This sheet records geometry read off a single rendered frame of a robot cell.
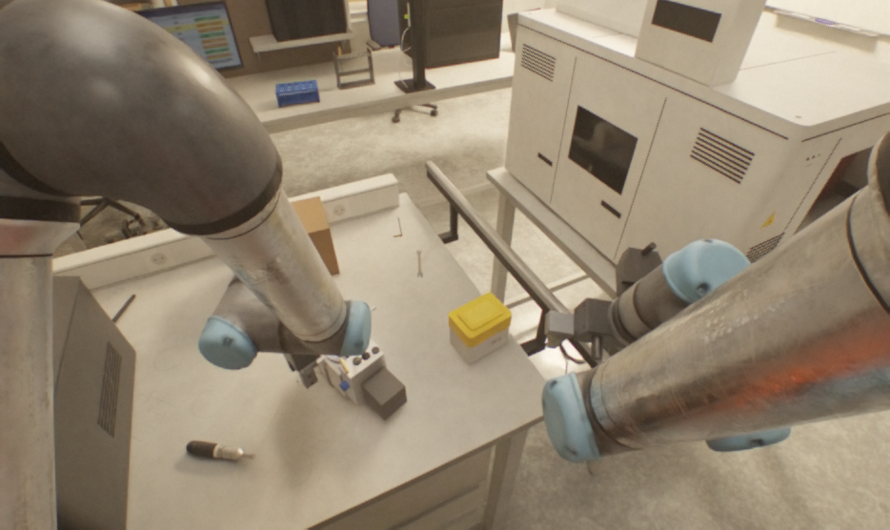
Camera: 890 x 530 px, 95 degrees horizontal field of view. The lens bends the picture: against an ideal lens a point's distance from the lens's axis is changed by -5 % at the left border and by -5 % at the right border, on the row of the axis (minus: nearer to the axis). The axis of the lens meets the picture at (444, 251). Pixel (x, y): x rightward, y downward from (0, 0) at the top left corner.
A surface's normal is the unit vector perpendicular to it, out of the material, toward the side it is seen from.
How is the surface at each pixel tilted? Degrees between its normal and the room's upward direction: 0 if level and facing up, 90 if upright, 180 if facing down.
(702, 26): 90
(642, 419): 99
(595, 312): 25
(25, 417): 89
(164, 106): 72
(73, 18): 29
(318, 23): 90
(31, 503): 88
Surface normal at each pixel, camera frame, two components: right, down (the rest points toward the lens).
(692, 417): -0.60, 0.69
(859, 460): 0.00, -0.76
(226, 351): -0.05, 0.65
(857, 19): -0.90, 0.29
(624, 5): -0.59, -0.39
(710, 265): 0.07, -0.42
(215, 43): 0.43, 0.54
